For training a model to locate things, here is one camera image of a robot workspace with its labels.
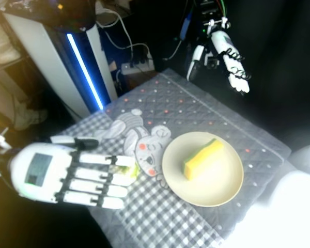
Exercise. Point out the black rounded machine head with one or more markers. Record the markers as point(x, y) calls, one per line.
point(54, 13)

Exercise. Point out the cream round plate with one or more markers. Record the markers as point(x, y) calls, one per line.
point(214, 186)

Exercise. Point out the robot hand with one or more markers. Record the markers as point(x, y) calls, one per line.
point(38, 168)
point(233, 62)

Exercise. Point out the yellow and green sponge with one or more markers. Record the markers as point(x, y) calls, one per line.
point(201, 160)

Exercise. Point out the white power strip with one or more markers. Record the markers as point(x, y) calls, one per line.
point(137, 67)

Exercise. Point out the white shoe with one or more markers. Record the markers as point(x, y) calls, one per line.
point(32, 118)

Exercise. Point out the white column with blue light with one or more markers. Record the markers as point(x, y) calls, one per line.
point(49, 64)

